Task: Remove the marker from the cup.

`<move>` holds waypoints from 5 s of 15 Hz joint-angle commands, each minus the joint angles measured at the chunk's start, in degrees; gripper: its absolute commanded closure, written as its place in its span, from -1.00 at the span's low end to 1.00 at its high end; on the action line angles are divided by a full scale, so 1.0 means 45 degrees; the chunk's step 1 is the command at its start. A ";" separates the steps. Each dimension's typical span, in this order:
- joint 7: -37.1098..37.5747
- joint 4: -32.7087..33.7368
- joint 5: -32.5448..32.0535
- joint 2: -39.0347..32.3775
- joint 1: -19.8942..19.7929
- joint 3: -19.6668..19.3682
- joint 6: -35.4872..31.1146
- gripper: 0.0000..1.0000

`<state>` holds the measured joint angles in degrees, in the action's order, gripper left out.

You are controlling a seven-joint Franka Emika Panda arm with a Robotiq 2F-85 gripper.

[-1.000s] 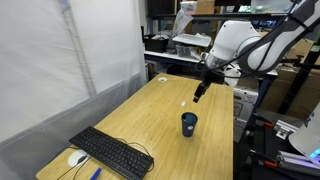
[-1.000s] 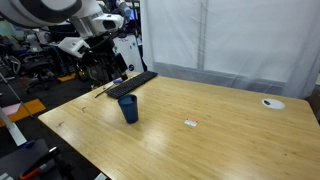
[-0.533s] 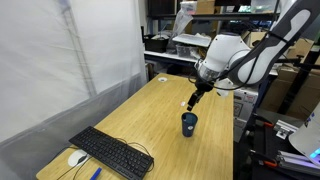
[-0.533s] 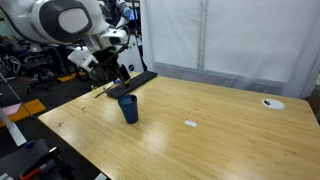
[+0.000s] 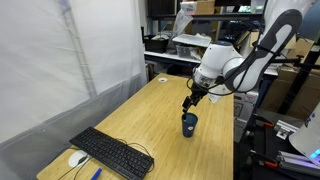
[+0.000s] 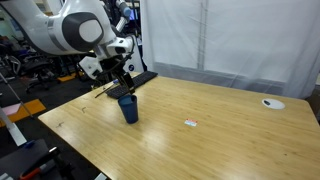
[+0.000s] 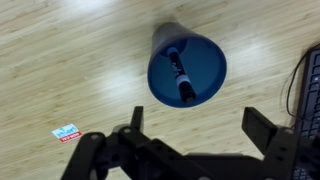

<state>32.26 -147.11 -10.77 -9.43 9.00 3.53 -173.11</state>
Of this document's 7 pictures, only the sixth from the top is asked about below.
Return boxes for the black office chair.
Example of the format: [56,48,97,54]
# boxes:
[18,53,64,94]

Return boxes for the grey arm blue joint caps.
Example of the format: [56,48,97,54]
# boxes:
[113,0,134,34]

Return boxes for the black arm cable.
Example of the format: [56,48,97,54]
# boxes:
[96,34,136,79]

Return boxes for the white panel blue logo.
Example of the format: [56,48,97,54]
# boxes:
[122,34,145,75]

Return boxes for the black computer keyboard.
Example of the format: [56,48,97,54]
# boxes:
[105,70,159,100]

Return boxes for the orange handled clamp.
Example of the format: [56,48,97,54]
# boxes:
[18,164,52,180]

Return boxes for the small red white sticker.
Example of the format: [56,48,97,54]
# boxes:
[184,118,199,128]

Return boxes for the white metal beam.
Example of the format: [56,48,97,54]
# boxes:
[0,106,28,147]

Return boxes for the white fabric curtain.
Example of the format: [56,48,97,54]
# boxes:
[139,0,320,100]

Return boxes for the white round table grommet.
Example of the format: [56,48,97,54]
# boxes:
[261,98,286,111]

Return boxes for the yellow floor mat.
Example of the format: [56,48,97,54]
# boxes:
[56,71,86,84]
[0,98,47,128]

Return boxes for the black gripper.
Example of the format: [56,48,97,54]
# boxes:
[97,57,137,96]

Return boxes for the dark blue plastic cup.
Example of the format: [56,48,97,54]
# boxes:
[117,94,139,125]

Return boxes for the dark grey slab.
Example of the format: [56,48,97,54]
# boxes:
[0,139,51,180]

